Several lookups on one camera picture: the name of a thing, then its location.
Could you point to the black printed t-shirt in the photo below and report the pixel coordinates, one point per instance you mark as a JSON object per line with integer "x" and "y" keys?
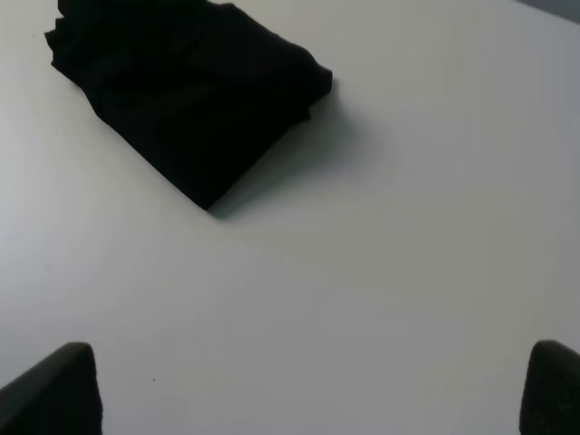
{"x": 200, "y": 90}

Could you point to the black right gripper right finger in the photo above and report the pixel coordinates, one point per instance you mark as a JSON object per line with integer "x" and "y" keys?
{"x": 550, "y": 401}

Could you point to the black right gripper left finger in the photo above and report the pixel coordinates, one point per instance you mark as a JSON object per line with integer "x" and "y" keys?
{"x": 59, "y": 395}

